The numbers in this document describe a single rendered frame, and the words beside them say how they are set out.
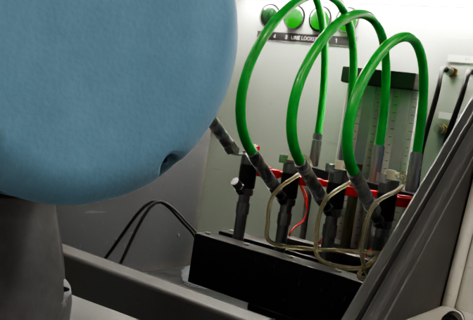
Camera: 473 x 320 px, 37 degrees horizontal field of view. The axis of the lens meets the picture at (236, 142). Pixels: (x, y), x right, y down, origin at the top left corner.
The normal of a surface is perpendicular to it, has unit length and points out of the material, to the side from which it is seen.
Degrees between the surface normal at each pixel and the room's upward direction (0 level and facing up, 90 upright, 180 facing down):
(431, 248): 90
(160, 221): 90
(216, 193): 90
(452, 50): 90
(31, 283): 72
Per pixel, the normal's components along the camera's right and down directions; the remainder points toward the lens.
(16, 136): 0.51, 0.23
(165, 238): 0.79, 0.15
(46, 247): 0.95, -0.15
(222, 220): -0.59, -0.04
